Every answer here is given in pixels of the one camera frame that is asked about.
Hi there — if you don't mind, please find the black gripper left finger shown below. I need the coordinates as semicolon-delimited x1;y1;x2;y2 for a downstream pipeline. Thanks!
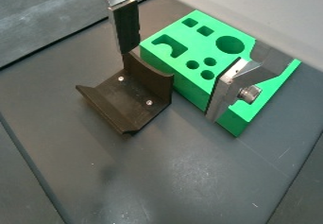
104;0;140;54

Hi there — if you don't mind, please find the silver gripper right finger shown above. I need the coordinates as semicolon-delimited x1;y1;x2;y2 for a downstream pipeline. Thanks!
204;41;292;122

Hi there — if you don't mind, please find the green shape sorting board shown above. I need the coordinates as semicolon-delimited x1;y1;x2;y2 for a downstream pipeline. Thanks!
140;10;300;136

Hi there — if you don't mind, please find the black curved object holder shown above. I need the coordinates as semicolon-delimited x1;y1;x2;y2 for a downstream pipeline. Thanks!
76;52;173;134

